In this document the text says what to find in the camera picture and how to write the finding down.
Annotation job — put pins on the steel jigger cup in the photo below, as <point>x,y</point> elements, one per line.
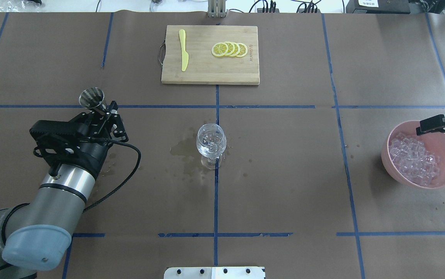
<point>93,99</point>

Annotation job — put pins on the black electronics box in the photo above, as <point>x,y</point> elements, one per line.
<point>377,7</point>

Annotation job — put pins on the yellow plastic knife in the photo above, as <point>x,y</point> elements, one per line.
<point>184,55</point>

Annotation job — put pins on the clear ice cubes pile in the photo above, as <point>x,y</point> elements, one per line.
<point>411,158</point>

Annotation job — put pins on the lemon slice stack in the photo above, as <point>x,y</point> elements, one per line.
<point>229,49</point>

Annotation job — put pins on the bamboo cutting board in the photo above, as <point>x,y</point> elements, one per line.
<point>203,67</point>

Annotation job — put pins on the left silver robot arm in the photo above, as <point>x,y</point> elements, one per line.
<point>35,236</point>

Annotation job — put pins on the clear wine glass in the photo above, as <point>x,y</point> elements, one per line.
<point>211,143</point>

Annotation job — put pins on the aluminium frame post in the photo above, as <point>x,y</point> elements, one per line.
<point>217,9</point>

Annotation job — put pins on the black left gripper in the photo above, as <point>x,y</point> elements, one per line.
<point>89,152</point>

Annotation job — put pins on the pink plastic bowl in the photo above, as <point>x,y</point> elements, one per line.
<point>434,143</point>

